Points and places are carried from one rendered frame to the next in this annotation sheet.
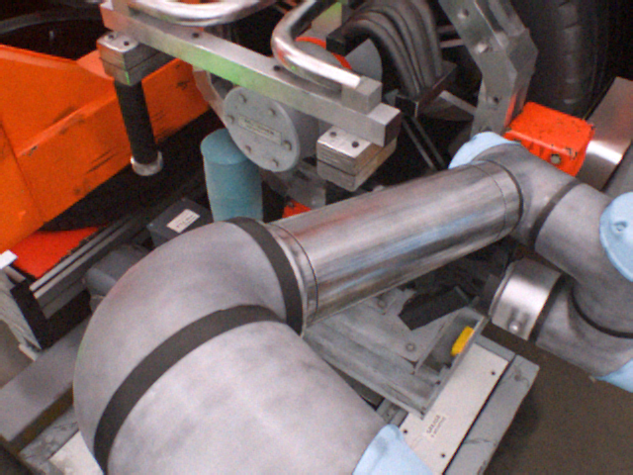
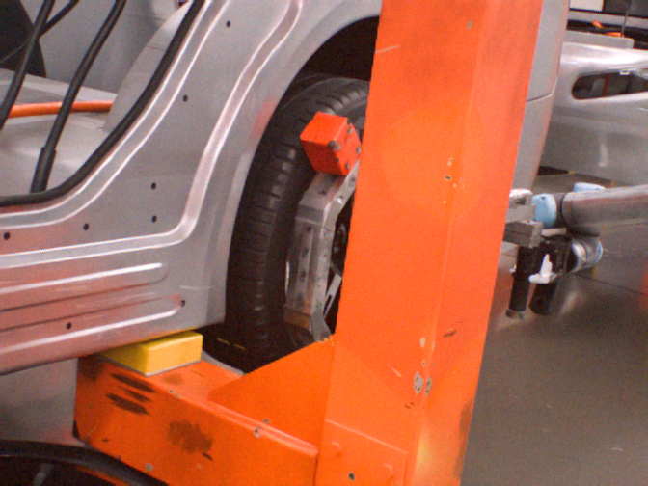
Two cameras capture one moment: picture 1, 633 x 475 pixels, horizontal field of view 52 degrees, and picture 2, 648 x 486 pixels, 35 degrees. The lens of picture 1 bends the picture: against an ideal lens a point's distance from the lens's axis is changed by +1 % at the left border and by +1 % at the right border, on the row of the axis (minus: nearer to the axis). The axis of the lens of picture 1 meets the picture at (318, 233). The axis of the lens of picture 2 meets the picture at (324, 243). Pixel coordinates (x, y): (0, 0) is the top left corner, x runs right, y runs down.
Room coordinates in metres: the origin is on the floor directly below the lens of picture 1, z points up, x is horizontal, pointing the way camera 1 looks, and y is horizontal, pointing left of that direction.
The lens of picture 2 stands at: (0.99, 2.03, 1.31)
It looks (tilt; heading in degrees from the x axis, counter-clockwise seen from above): 13 degrees down; 269
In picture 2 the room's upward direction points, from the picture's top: 8 degrees clockwise
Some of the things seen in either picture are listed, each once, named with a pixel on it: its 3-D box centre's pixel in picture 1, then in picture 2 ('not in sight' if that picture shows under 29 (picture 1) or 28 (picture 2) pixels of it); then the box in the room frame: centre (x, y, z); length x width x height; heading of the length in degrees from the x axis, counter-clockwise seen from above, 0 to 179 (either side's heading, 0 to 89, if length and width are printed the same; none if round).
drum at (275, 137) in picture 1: (306, 94); not in sight; (0.77, 0.02, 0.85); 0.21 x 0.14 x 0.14; 144
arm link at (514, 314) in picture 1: (521, 299); (567, 256); (0.41, -0.20, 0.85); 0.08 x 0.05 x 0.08; 145
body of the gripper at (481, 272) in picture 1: (451, 257); (552, 257); (0.46, -0.14, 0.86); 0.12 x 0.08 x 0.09; 55
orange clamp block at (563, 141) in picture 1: (543, 148); not in sight; (0.65, -0.28, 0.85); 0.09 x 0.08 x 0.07; 54
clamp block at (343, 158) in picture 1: (357, 144); (517, 229); (0.56, -0.04, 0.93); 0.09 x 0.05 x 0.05; 144
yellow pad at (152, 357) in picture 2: not in sight; (148, 344); (1.23, 0.31, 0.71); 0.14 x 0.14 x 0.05; 54
